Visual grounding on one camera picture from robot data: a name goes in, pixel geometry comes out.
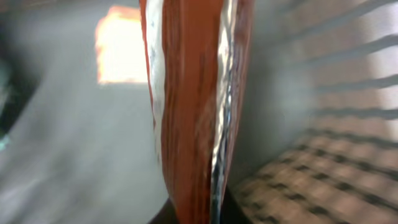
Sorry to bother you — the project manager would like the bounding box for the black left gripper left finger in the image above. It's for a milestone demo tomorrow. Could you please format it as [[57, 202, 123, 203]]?
[[149, 198, 179, 224]]

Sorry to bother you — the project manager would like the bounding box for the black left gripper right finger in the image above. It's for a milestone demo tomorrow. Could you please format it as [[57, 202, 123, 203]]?
[[220, 187, 251, 224]]

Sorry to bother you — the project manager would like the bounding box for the brown orange candy bar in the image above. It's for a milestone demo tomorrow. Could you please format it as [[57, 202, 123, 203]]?
[[139, 0, 254, 223]]

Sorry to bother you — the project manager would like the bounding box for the orange white small packet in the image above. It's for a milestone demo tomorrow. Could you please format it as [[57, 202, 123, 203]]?
[[95, 5, 147, 85]]

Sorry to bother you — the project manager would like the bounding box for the green wipes packet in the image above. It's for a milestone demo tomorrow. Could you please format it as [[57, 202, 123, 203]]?
[[1, 60, 13, 151]]

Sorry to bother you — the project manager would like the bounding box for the dark grey plastic basket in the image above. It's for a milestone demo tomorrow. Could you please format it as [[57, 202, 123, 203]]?
[[1, 1, 397, 223]]

